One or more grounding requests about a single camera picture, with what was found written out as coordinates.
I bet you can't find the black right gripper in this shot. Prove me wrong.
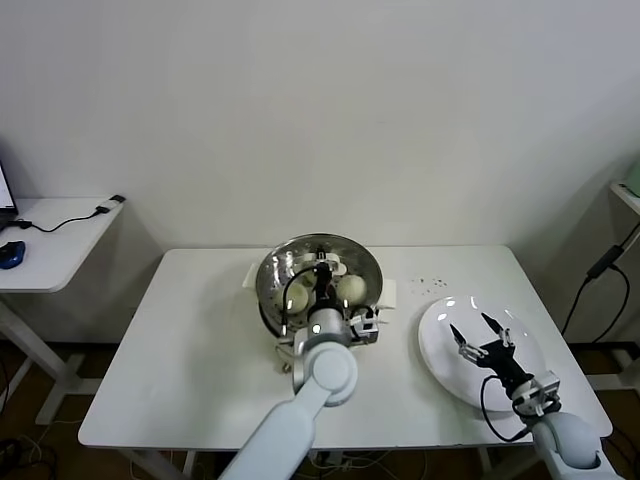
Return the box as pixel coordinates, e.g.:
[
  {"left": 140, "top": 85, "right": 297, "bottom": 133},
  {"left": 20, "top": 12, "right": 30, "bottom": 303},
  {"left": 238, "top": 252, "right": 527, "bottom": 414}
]
[{"left": 448, "top": 312, "right": 534, "bottom": 396}]

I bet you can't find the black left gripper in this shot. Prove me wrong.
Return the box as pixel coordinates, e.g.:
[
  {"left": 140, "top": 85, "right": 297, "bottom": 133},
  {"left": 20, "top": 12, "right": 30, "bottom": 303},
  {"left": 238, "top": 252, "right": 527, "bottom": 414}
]
[{"left": 312, "top": 263, "right": 337, "bottom": 311}]

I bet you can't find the glass lid with white handle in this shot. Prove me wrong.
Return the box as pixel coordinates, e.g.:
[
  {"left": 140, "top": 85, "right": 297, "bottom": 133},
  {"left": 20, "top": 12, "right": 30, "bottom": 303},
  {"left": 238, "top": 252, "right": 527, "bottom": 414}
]
[{"left": 255, "top": 232, "right": 386, "bottom": 331}]

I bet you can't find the white round plate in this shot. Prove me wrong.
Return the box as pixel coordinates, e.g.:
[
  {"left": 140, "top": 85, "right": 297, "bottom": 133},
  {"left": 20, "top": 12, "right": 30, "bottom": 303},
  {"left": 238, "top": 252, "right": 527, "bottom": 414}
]
[{"left": 417, "top": 295, "right": 544, "bottom": 414}]

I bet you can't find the white power strip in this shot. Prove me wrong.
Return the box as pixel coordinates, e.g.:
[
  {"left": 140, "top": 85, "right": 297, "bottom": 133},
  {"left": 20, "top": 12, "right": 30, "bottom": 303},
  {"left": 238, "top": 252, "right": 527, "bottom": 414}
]
[{"left": 305, "top": 449, "right": 351, "bottom": 471}]

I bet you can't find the white shelf table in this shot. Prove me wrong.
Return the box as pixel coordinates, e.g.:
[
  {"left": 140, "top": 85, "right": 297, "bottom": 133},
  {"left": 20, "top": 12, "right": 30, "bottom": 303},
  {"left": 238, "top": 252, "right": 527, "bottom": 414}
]
[{"left": 610, "top": 182, "right": 640, "bottom": 217}]

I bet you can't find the pale green object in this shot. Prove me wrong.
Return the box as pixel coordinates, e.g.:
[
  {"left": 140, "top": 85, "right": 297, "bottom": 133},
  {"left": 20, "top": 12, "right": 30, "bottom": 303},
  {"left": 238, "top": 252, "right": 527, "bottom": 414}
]
[{"left": 624, "top": 154, "right": 640, "bottom": 199}]

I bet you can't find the white side desk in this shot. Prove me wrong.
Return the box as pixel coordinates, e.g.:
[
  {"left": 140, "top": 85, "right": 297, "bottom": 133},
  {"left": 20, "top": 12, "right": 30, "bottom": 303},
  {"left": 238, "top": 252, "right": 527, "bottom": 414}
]
[{"left": 0, "top": 195, "right": 129, "bottom": 426}]

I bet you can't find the blue computer mouse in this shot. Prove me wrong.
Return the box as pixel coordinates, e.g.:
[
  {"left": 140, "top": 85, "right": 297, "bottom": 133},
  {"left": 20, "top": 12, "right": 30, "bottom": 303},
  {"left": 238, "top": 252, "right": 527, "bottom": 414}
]
[{"left": 0, "top": 239, "right": 26, "bottom": 270}]

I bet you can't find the open laptop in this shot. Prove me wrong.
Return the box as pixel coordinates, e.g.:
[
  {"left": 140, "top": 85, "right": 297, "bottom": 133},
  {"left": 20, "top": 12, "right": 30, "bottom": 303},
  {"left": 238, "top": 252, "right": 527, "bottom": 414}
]
[{"left": 0, "top": 159, "right": 19, "bottom": 231}]

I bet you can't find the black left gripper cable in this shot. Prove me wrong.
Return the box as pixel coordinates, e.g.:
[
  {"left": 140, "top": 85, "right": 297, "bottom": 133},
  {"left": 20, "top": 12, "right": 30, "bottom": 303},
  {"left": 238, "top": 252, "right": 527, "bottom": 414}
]
[{"left": 279, "top": 267, "right": 321, "bottom": 337}]

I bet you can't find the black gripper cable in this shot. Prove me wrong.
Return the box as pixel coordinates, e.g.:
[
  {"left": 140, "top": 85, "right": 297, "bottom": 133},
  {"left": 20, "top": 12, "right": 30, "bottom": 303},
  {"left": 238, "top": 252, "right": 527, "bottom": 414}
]
[
  {"left": 279, "top": 267, "right": 321, "bottom": 337},
  {"left": 480, "top": 374, "right": 534, "bottom": 444}
]

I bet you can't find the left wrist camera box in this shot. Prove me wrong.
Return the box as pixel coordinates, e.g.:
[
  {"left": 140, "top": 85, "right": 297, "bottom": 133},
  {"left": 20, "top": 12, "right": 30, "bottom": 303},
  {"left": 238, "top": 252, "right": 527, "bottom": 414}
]
[{"left": 348, "top": 305, "right": 382, "bottom": 346}]

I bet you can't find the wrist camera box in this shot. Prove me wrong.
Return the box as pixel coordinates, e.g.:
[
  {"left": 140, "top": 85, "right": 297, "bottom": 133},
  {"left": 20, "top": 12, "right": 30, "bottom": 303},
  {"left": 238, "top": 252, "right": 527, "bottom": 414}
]
[
  {"left": 348, "top": 305, "right": 382, "bottom": 346},
  {"left": 517, "top": 370, "right": 564, "bottom": 417}
]

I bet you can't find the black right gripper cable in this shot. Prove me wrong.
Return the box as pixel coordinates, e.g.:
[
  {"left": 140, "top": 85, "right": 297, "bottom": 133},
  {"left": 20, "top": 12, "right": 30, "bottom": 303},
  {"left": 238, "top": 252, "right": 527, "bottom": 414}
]
[{"left": 480, "top": 374, "right": 534, "bottom": 444}]

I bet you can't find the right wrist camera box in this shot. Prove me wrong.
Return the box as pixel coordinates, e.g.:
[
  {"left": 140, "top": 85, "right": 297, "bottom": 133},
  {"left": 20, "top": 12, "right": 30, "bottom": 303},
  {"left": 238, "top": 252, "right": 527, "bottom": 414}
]
[{"left": 517, "top": 370, "right": 564, "bottom": 417}]

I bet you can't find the black wall cable with adapter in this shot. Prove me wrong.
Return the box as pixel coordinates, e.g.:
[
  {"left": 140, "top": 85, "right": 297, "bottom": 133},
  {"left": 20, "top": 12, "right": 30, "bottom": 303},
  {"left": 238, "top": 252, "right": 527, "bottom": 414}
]
[{"left": 559, "top": 242, "right": 632, "bottom": 341}]

